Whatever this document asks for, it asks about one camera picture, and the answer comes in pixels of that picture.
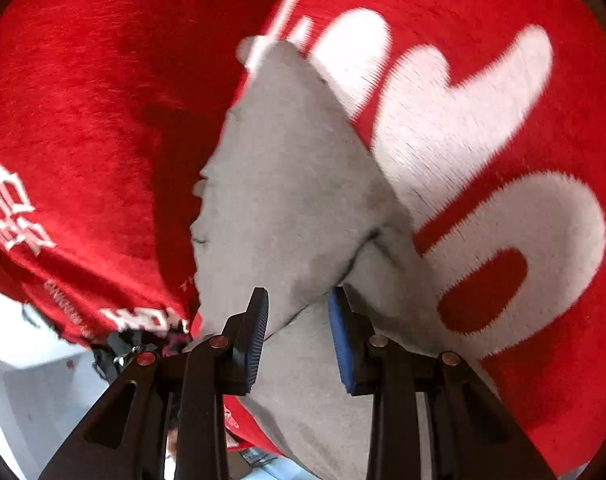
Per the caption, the grey knit sweater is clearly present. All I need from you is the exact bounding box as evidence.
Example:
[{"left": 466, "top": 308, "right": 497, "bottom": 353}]
[{"left": 189, "top": 39, "right": 502, "bottom": 480}]

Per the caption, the black jacket with zipper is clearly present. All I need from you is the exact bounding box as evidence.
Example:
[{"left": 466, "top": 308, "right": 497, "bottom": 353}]
[{"left": 92, "top": 328, "right": 192, "bottom": 384}]

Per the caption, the red blanket with white print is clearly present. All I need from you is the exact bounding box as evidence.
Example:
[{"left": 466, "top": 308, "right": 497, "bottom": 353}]
[{"left": 0, "top": 0, "right": 606, "bottom": 474}]

